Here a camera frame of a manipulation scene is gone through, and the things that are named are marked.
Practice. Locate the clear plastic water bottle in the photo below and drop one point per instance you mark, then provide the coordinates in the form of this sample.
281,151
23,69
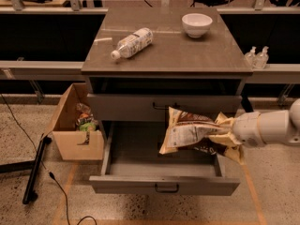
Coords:
132,44

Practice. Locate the open lower grey drawer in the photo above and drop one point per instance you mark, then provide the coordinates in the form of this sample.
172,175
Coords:
132,164

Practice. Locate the snack packages in box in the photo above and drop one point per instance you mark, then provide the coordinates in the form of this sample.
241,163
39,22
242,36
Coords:
85,121

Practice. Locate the metal railing fence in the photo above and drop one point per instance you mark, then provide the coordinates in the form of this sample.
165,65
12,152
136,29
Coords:
56,42

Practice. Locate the white ceramic bowl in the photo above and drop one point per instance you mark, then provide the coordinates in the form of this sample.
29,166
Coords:
196,24

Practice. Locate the brown chip bag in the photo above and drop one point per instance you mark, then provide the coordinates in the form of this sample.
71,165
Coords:
190,130

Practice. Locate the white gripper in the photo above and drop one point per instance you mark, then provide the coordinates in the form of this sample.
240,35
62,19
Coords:
246,128

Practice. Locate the left clear pump bottle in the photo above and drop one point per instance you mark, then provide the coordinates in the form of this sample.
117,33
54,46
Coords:
251,55

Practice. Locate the closed upper grey drawer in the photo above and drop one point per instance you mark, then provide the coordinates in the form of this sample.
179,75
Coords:
153,108

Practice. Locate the grey drawer cabinet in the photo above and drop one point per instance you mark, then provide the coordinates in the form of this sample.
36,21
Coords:
173,64

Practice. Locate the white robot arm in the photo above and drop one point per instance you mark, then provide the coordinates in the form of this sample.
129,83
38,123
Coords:
281,126

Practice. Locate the black stand leg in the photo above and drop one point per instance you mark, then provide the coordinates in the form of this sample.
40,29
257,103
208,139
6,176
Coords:
33,166

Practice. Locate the open cardboard box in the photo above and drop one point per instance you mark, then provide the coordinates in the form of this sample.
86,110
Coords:
73,143

